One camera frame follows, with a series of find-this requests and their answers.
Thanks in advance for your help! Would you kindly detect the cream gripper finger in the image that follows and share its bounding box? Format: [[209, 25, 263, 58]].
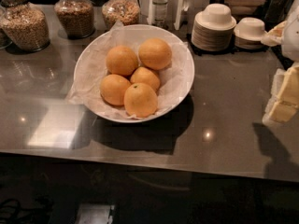
[[261, 21, 287, 47], [263, 63, 299, 124]]

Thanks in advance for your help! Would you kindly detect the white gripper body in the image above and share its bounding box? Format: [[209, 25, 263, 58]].
[[281, 7, 299, 62]]

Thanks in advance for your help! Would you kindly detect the orange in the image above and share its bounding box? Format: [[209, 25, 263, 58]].
[[124, 83, 158, 118], [130, 67, 161, 91], [100, 74, 131, 105], [106, 46, 138, 76], [138, 38, 172, 70]]

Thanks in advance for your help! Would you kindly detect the white paper bowl on large stack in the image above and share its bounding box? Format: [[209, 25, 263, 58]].
[[194, 4, 236, 31]]

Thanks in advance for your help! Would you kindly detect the small stack of paper plates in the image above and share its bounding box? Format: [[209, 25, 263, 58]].
[[235, 36, 263, 49]]

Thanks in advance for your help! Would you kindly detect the large stack of paper plates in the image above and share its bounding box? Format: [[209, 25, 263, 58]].
[[191, 12, 236, 52]]

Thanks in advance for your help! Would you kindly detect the clear glass bottle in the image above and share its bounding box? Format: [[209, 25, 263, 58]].
[[151, 0, 168, 28]]

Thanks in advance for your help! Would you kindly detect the glass jar of cereal right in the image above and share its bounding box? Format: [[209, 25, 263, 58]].
[[102, 0, 140, 29]]

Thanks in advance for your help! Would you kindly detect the white paper liner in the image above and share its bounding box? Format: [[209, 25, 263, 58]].
[[65, 20, 192, 120]]

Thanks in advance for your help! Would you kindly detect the glass jar of grain middle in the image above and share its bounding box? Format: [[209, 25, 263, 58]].
[[54, 0, 94, 38]]

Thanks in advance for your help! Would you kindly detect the glass jar of grain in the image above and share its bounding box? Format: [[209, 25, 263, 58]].
[[54, 0, 94, 38], [1, 0, 50, 52]]

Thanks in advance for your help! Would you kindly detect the glass jar of grain left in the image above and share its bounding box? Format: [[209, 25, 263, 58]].
[[1, 0, 50, 52]]

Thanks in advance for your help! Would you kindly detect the glass jar at left edge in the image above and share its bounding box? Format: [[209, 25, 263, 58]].
[[0, 7, 12, 49]]

